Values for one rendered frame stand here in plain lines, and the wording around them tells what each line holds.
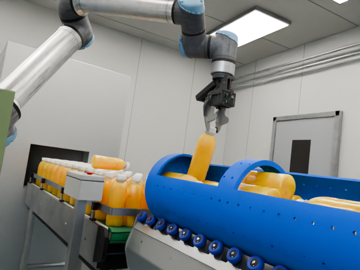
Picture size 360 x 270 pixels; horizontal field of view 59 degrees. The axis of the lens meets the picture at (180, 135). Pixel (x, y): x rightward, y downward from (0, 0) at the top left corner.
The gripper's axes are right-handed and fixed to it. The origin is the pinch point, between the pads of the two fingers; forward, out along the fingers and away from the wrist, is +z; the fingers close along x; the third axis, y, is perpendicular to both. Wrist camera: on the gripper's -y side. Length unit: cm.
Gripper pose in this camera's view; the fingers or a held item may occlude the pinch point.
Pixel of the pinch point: (211, 128)
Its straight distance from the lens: 121.9
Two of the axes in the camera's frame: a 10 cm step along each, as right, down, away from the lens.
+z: -1.3, 9.9, -0.9
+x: 8.1, 1.6, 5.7
